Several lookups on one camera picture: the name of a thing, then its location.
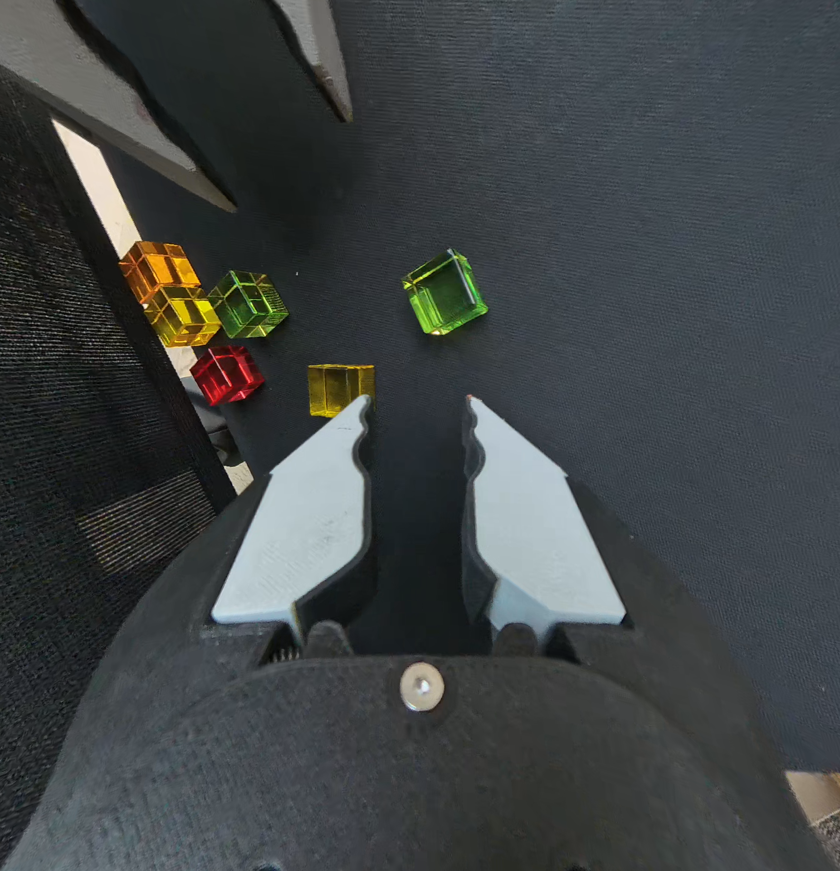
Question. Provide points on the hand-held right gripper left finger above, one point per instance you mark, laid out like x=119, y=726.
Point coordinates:
x=304, y=537

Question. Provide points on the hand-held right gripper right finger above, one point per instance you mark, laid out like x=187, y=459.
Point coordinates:
x=535, y=544

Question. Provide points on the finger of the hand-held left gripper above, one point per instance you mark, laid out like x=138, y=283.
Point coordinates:
x=66, y=81
x=318, y=34

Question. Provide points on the yellow transparent cube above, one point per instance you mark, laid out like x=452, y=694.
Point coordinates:
x=182, y=318
x=335, y=384

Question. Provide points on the red transparent cube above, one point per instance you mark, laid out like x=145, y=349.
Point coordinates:
x=226, y=374

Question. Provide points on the green transparent cube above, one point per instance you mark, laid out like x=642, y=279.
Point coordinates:
x=248, y=304
x=446, y=292

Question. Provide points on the orange transparent cube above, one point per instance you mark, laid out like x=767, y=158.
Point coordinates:
x=158, y=269

